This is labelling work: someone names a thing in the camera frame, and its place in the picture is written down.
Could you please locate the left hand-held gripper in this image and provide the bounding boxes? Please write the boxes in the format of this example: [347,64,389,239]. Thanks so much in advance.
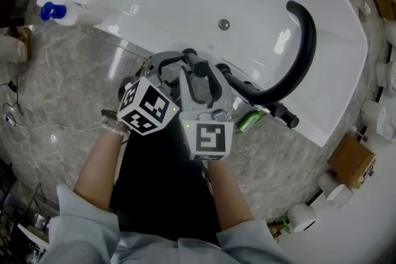
[116,51,187,136]

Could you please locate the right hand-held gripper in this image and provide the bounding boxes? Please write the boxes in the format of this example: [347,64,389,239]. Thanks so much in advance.
[179,66,235,162]

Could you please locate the person's left forearm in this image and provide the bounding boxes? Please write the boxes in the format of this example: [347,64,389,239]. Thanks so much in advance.
[73,129,131,211]

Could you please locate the person's right forearm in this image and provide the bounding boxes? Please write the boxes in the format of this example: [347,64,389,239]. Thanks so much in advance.
[204,160,255,232]

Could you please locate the person's black trousers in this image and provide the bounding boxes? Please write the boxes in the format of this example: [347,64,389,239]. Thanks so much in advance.
[108,116,222,247]

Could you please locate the white bottle with blue cap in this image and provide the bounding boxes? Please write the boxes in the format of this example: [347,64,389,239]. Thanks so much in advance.
[40,1,103,27]

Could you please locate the black curved faucet spout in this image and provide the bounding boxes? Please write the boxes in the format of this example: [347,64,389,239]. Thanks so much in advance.
[230,0,317,106]

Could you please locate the gold fixture with green tag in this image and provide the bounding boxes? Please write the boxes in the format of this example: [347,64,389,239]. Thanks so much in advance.
[266,215,294,244]

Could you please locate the brown cardboard box with label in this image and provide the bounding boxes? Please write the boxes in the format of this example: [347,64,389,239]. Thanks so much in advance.
[326,132,377,192]

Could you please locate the person's light blue shirt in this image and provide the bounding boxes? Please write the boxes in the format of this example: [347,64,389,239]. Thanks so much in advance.
[40,184,298,264]

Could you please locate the small flat cardboard box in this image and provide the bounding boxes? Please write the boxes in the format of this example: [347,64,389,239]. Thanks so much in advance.
[373,0,396,22]

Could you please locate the metal display rack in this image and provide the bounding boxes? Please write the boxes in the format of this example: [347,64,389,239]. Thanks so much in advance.
[0,160,60,264]

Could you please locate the green device with cable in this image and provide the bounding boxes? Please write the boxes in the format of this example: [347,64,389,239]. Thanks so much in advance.
[233,110,264,134]

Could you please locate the white bead bracelet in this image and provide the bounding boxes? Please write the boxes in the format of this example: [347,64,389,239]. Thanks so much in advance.
[101,121,131,137]

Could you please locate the black faucet lever handle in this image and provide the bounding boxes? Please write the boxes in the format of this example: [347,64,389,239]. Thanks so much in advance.
[270,101,300,129]

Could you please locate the white floor cable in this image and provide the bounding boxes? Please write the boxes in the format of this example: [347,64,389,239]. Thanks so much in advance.
[0,113,103,133]

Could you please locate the black floor cable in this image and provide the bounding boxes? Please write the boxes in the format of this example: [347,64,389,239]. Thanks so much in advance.
[0,80,25,117]

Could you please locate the white and gold pedestal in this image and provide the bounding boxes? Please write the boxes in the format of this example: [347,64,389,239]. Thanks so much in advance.
[0,25,33,63]

